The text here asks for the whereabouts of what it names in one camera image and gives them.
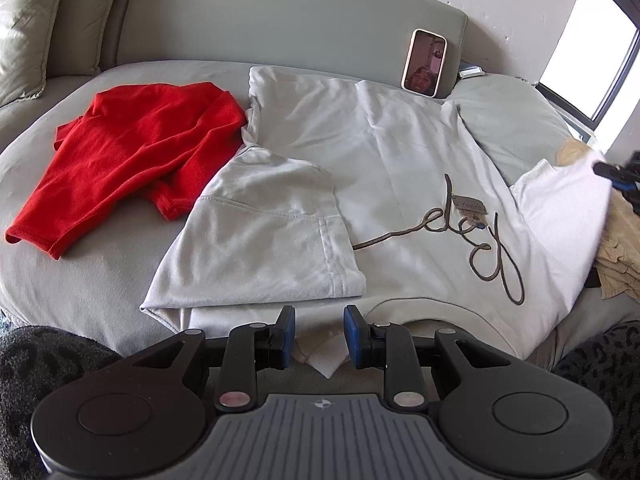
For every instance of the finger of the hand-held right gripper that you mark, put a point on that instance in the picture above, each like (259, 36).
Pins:
(607, 169)

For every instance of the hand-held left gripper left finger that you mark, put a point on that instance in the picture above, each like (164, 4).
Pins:
(285, 332)

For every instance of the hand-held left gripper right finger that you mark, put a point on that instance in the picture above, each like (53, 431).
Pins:
(352, 335)

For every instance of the red knit garment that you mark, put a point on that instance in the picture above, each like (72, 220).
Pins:
(125, 150)

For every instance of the black framed window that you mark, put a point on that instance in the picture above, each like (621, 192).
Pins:
(575, 35)

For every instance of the brown paper garment tag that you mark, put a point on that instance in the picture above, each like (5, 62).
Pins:
(470, 205)

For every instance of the small silver box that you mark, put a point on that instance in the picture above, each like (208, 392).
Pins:
(471, 72)

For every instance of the smartphone in beige case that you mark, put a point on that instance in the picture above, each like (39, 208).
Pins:
(422, 65)

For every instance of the grey sofa back cushion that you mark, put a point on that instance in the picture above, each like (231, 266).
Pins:
(85, 20)

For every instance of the light green loose pillow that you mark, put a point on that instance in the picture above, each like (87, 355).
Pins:
(25, 35)

